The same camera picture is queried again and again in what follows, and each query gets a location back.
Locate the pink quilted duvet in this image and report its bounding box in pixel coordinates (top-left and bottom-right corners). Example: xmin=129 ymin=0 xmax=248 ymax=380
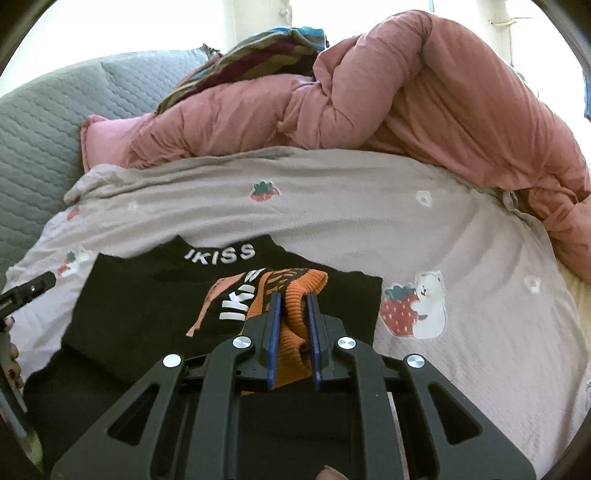
xmin=80 ymin=11 xmax=590 ymax=280

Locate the grey quilted headboard cushion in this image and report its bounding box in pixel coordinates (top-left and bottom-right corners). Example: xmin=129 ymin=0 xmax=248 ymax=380
xmin=1 ymin=48 xmax=208 ymax=271

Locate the black sweater with orange cuffs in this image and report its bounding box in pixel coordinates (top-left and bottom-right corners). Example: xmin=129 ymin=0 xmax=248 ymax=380
xmin=24 ymin=235 xmax=383 ymax=470

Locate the person's right hand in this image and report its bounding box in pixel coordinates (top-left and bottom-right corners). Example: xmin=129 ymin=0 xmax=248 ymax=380
xmin=315 ymin=465 xmax=349 ymax=480

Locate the person's left hand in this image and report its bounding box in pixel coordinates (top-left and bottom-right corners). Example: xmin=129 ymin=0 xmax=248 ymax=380
xmin=3 ymin=316 xmax=24 ymax=390

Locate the beige strawberry bear bedsheet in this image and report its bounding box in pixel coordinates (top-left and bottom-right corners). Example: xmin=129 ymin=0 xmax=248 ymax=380
xmin=1 ymin=148 xmax=590 ymax=475

